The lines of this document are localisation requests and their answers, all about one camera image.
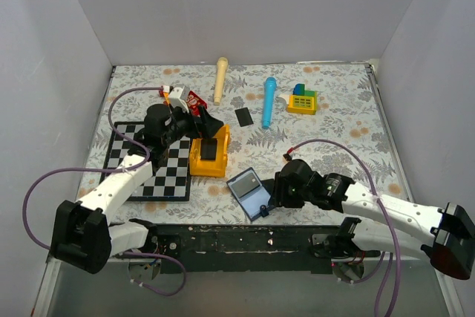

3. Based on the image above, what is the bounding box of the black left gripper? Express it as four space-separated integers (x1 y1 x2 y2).
162 103 223 146

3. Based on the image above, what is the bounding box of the black VIP card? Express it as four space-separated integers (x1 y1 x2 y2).
261 179 275 195

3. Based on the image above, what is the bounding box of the black credit card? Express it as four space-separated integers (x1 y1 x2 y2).
235 108 254 127

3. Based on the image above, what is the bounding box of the blue leather card holder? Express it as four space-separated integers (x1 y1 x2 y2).
226 167 275 222

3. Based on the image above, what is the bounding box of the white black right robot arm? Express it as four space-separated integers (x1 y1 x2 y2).
272 159 474 280

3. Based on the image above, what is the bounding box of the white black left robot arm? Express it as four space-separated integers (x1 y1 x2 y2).
50 104 223 274

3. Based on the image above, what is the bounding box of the black card in bin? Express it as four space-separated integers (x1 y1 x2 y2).
200 138 217 161

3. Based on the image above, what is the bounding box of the red owl toy block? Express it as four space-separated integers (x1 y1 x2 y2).
186 91 207 116

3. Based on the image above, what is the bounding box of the yellow plastic bin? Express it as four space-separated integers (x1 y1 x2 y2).
189 125 231 178

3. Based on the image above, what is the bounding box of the cream toy microphone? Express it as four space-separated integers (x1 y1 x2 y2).
213 57 228 105

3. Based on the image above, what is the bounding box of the black silver chessboard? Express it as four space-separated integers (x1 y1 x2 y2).
103 133 191 202

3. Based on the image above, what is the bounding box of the blue toy microphone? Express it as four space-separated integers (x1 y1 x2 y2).
261 77 277 129

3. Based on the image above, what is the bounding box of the yellow green toy brick house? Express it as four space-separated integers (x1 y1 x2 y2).
278 83 318 115

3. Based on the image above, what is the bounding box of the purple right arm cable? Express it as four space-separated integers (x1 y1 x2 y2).
284 138 402 317

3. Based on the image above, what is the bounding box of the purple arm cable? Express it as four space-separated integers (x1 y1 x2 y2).
22 86 186 296
284 138 402 317

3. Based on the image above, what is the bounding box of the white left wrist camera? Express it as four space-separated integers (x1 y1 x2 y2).
163 85 190 112

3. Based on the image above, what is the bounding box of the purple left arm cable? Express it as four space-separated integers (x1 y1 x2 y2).
22 86 186 296

